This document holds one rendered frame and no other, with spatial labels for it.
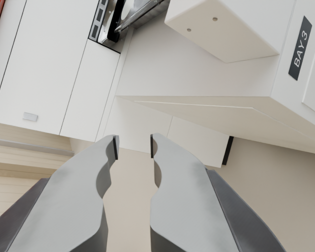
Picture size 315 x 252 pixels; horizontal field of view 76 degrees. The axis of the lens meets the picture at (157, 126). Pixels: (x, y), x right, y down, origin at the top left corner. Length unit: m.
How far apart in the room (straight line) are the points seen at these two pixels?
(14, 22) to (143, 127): 0.56
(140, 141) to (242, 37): 0.68
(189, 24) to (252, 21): 0.08
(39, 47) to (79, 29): 0.15
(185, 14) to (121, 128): 0.63
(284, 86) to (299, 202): 0.86
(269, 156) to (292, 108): 0.86
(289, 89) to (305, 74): 0.05
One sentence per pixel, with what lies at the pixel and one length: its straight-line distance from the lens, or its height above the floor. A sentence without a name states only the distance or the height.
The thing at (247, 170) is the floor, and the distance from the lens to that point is 1.28.
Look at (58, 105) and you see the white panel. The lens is 0.79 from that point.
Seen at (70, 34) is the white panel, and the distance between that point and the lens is 0.82.
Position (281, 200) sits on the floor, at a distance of 1.19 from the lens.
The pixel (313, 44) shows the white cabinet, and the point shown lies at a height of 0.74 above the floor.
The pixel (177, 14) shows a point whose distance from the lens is 0.29.
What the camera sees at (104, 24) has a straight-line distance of 0.85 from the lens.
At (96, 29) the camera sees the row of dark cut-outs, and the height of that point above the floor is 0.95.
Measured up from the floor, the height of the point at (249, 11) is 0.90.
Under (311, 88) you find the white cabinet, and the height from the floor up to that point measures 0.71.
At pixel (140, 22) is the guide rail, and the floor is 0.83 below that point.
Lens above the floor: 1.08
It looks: 32 degrees down
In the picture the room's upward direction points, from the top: 73 degrees counter-clockwise
